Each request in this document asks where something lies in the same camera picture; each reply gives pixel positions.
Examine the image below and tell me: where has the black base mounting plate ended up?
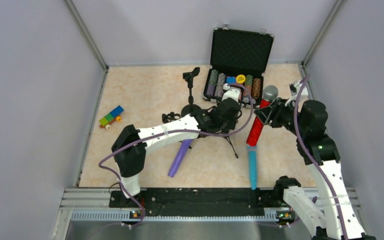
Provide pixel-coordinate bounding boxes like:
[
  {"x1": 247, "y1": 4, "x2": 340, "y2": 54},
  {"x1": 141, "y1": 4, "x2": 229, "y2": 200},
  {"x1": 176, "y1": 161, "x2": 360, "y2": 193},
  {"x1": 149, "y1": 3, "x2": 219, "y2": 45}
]
[{"x1": 109, "y1": 187, "x2": 294, "y2": 218}]

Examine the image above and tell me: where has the cyan toy microphone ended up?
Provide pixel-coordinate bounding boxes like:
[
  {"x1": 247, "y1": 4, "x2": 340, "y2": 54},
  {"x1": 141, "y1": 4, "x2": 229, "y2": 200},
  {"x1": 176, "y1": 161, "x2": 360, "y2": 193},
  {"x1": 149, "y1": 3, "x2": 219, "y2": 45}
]
[{"x1": 247, "y1": 145, "x2": 258, "y2": 190}]

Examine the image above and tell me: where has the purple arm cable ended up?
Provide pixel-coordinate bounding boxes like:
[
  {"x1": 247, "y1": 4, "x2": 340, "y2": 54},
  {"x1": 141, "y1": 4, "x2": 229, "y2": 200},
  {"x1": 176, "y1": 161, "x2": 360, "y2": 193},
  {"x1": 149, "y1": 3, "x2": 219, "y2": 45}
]
[
  {"x1": 98, "y1": 83, "x2": 255, "y2": 229},
  {"x1": 292, "y1": 74, "x2": 350, "y2": 240}
]

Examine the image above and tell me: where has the green red chip stack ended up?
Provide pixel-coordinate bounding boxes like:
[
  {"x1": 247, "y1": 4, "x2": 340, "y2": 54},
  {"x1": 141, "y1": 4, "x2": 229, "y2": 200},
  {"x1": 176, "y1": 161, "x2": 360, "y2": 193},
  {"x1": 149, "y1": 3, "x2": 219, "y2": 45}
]
[{"x1": 242, "y1": 75, "x2": 253, "y2": 104}]

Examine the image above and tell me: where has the yellow dealer chip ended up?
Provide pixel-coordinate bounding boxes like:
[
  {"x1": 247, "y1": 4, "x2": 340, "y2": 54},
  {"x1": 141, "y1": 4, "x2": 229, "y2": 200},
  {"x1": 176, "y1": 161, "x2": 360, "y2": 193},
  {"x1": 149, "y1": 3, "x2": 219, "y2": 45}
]
[{"x1": 235, "y1": 74, "x2": 246, "y2": 84}]

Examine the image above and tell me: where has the orange black chip stack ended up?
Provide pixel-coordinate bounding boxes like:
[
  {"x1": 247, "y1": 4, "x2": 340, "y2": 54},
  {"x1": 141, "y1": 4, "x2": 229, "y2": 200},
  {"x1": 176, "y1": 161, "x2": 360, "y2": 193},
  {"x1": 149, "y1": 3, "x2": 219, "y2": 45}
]
[{"x1": 251, "y1": 78, "x2": 262, "y2": 100}]

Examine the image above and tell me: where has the small tripod mic stand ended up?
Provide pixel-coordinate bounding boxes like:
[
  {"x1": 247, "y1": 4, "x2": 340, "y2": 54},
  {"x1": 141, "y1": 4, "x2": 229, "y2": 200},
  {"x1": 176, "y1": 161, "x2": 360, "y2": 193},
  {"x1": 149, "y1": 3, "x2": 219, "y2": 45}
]
[{"x1": 161, "y1": 111, "x2": 182, "y2": 124}]

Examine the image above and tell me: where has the black poker chip case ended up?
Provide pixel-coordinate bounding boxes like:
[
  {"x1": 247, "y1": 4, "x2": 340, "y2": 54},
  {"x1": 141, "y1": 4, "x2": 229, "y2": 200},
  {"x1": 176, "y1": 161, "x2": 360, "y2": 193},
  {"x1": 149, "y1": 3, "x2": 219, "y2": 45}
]
[{"x1": 202, "y1": 27, "x2": 275, "y2": 108}]

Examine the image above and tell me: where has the blue dealer chip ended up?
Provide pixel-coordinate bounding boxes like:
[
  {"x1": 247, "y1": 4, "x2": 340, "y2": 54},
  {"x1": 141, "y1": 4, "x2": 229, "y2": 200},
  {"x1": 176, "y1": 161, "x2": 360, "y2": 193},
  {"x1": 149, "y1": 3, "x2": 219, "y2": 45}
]
[{"x1": 225, "y1": 76, "x2": 236, "y2": 85}]

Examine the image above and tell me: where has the round base clip mic stand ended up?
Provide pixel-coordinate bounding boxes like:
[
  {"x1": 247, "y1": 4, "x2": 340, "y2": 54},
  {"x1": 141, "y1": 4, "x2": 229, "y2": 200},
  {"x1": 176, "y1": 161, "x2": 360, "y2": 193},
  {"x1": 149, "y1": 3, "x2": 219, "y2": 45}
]
[{"x1": 180, "y1": 67, "x2": 201, "y2": 117}]

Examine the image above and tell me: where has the shock mount tripod mic stand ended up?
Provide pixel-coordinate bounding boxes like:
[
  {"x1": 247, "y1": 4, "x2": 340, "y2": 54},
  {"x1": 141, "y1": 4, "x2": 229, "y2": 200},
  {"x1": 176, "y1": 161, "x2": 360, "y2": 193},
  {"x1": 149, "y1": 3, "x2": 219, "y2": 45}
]
[{"x1": 211, "y1": 105, "x2": 243, "y2": 159}]

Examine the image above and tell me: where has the aluminium front rail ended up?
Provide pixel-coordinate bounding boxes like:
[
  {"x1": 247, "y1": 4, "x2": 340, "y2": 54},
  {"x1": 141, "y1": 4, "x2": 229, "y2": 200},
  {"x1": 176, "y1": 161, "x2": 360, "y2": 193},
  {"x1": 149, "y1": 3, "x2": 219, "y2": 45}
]
[{"x1": 52, "y1": 187, "x2": 300, "y2": 240}]

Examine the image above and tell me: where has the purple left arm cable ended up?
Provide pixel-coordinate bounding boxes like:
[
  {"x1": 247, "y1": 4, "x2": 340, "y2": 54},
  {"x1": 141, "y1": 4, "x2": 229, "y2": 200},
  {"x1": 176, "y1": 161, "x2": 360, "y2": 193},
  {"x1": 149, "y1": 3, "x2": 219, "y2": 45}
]
[{"x1": 98, "y1": 83, "x2": 255, "y2": 229}]

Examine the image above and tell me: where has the purple green chip stack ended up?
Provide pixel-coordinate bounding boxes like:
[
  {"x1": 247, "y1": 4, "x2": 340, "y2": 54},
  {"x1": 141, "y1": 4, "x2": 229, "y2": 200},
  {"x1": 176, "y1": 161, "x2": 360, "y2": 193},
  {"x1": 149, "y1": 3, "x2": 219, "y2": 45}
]
[{"x1": 205, "y1": 69, "x2": 219, "y2": 97}]

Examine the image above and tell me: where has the colourful toy block car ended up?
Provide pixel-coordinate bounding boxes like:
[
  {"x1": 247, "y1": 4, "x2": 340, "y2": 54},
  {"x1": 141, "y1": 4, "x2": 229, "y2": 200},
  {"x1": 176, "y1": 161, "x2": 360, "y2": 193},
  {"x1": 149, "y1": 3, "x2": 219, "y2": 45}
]
[{"x1": 99, "y1": 105, "x2": 124, "y2": 130}]

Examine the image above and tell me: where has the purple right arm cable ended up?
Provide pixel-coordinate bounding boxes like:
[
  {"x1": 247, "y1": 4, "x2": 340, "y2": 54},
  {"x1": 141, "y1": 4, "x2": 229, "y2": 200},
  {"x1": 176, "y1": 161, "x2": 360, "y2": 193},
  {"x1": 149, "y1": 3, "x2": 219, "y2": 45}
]
[{"x1": 292, "y1": 74, "x2": 350, "y2": 240}]

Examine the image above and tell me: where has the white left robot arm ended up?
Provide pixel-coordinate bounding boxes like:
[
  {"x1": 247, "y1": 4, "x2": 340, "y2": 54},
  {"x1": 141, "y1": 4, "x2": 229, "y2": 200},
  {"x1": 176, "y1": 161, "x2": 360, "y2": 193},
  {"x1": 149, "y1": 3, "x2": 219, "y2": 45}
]
[{"x1": 111, "y1": 98, "x2": 241, "y2": 199}]

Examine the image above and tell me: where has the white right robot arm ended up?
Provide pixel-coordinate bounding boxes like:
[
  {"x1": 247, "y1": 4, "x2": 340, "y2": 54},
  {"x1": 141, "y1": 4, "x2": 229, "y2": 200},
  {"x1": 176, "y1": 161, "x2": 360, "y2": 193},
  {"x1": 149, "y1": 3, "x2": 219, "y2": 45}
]
[{"x1": 254, "y1": 98, "x2": 375, "y2": 240}]

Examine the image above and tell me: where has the red glitter microphone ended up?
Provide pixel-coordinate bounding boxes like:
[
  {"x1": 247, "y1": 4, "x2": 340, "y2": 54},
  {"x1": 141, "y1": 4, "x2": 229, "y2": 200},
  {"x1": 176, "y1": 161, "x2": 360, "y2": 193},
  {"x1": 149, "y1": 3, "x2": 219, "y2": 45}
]
[{"x1": 246, "y1": 85, "x2": 279, "y2": 147}]

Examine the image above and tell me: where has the purple toy microphone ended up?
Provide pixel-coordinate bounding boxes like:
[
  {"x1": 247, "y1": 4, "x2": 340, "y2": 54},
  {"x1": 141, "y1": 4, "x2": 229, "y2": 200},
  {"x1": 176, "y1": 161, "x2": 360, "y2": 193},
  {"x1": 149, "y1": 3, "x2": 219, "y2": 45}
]
[{"x1": 167, "y1": 139, "x2": 193, "y2": 178}]

